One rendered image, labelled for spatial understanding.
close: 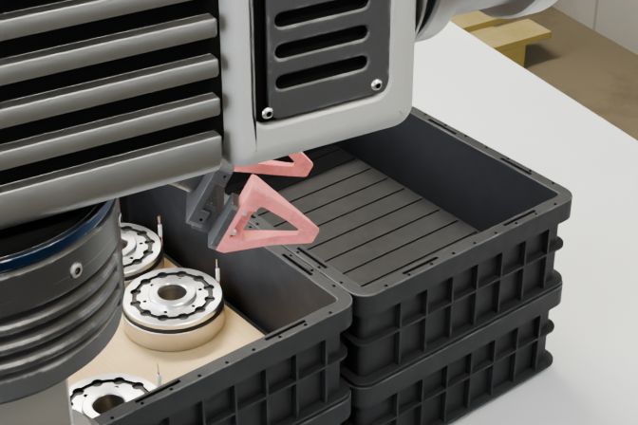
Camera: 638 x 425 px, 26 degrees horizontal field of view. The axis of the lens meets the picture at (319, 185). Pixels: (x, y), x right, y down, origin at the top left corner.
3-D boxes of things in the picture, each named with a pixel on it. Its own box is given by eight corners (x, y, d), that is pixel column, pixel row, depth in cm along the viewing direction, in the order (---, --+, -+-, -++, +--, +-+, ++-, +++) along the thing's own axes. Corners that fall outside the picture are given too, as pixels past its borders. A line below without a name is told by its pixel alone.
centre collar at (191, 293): (206, 299, 140) (205, 294, 139) (163, 316, 137) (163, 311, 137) (180, 277, 143) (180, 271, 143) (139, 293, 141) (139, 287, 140)
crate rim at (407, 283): (578, 214, 145) (580, 194, 144) (361, 322, 129) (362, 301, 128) (335, 82, 172) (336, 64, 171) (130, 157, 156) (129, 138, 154)
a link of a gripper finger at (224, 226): (298, 283, 111) (190, 244, 108) (294, 230, 117) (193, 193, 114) (337, 220, 107) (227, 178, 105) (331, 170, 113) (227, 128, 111)
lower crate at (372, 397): (560, 369, 156) (571, 282, 150) (358, 486, 140) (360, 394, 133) (334, 221, 182) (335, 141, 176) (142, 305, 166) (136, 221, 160)
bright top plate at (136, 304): (241, 306, 139) (241, 302, 139) (155, 342, 134) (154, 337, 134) (189, 261, 146) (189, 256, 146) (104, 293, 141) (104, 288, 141)
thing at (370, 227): (568, 288, 150) (577, 199, 144) (360, 400, 134) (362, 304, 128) (335, 149, 177) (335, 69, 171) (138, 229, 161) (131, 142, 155)
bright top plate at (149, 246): (178, 261, 146) (177, 256, 146) (89, 289, 142) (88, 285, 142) (138, 217, 154) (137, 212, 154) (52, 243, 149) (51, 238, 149)
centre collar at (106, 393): (146, 411, 125) (146, 406, 125) (100, 434, 122) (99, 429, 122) (118, 384, 128) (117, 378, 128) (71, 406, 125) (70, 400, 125)
